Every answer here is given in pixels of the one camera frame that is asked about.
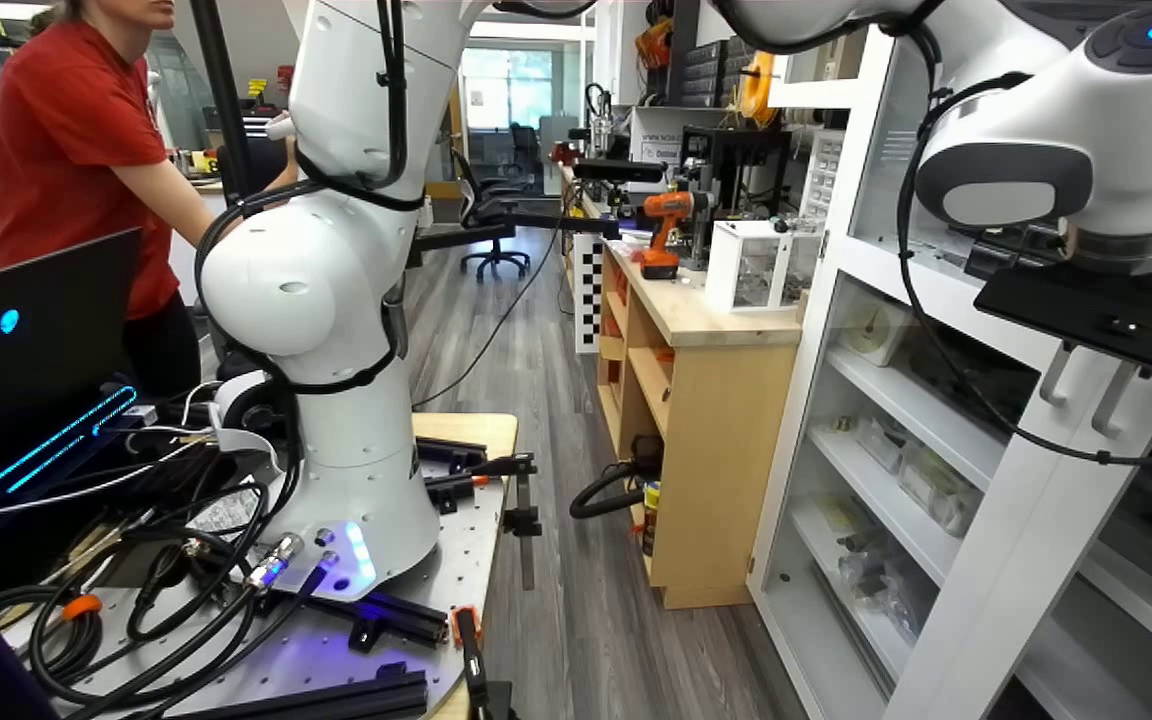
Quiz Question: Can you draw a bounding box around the black camera stand pole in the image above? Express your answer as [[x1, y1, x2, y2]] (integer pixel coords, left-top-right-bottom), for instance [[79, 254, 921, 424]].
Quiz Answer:
[[188, 0, 255, 203]]

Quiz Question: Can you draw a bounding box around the white shelving cabinet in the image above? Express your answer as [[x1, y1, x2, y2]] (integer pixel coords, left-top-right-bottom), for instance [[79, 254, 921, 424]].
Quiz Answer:
[[750, 27, 1152, 720]]

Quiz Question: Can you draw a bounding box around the workbench with perforated top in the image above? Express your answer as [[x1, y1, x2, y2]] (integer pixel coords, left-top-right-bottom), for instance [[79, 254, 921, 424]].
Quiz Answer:
[[56, 412, 533, 720]]

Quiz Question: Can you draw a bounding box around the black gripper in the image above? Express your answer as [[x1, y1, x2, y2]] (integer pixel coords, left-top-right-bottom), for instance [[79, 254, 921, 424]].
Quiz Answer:
[[976, 234, 1152, 435]]

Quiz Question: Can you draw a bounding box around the black office chair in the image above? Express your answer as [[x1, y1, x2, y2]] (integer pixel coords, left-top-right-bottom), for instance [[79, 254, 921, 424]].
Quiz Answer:
[[458, 150, 533, 276]]

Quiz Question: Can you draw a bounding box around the black cable bundle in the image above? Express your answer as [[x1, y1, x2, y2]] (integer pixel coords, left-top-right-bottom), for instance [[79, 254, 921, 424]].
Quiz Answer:
[[0, 424, 328, 720]]

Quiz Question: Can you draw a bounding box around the black laptop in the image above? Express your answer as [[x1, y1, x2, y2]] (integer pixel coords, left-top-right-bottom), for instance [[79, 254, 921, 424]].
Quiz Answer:
[[0, 229, 141, 419]]

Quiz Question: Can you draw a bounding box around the person in red shirt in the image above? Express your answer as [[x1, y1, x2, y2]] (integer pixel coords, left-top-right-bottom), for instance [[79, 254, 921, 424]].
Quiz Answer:
[[0, 0, 212, 398]]

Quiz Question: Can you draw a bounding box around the white glass cabinet door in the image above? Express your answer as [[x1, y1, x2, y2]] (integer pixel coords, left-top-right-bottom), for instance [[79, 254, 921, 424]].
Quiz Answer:
[[882, 250, 1152, 720]]

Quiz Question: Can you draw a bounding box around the orange cordless drill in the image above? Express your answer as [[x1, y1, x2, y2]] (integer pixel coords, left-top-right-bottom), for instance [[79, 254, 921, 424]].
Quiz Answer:
[[636, 192, 695, 279]]

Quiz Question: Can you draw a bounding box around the light wooden cabinet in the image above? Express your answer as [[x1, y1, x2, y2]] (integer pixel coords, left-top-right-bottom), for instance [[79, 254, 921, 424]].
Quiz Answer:
[[596, 245, 804, 609]]

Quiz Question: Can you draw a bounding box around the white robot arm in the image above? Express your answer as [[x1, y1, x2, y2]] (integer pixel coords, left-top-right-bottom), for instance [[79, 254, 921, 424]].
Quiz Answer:
[[195, 0, 1152, 602]]

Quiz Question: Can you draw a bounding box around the white clear box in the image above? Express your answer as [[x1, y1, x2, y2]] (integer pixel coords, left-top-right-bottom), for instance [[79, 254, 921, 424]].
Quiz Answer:
[[706, 221, 825, 312]]

